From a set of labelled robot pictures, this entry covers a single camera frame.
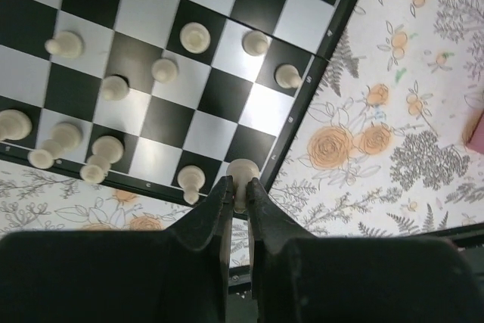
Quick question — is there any white chess piece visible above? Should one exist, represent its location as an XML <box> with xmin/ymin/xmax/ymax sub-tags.
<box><xmin>45</xmin><ymin>31</ymin><xmax>84</xmax><ymax>59</ymax></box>
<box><xmin>242</xmin><ymin>30</ymin><xmax>269</xmax><ymax>57</ymax></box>
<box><xmin>0</xmin><ymin>109</ymin><xmax>33</xmax><ymax>141</ymax></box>
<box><xmin>177</xmin><ymin>165</ymin><xmax>206</xmax><ymax>205</ymax></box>
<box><xmin>101</xmin><ymin>75</ymin><xmax>129</xmax><ymax>101</ymax></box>
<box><xmin>28</xmin><ymin>123</ymin><xmax>82</xmax><ymax>169</ymax></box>
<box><xmin>79</xmin><ymin>135</ymin><xmax>124</xmax><ymax>184</ymax></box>
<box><xmin>151</xmin><ymin>58</ymin><xmax>178</xmax><ymax>83</ymax></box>
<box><xmin>275</xmin><ymin>64</ymin><xmax>303</xmax><ymax>89</ymax></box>
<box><xmin>179</xmin><ymin>22</ymin><xmax>211</xmax><ymax>54</ymax></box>

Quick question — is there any white chess pawn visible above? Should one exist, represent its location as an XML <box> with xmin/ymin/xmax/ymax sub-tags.
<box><xmin>226</xmin><ymin>159</ymin><xmax>260</xmax><ymax>213</ymax></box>

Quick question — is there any floral table cloth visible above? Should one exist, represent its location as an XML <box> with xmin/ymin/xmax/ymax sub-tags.
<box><xmin>0</xmin><ymin>0</ymin><xmax>484</xmax><ymax>275</ymax></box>

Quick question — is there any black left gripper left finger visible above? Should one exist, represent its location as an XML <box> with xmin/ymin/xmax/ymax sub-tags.
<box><xmin>1</xmin><ymin>177</ymin><xmax>234</xmax><ymax>322</ymax></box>

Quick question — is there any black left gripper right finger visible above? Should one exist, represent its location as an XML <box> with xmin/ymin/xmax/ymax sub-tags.
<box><xmin>247</xmin><ymin>179</ymin><xmax>483</xmax><ymax>322</ymax></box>

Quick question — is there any pink plastic tray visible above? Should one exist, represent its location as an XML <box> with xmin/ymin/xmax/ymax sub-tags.
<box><xmin>462</xmin><ymin>110</ymin><xmax>484</xmax><ymax>154</ymax></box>

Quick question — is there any black white chess board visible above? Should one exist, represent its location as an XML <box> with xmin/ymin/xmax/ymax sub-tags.
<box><xmin>1</xmin><ymin>0</ymin><xmax>356</xmax><ymax>224</ymax></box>

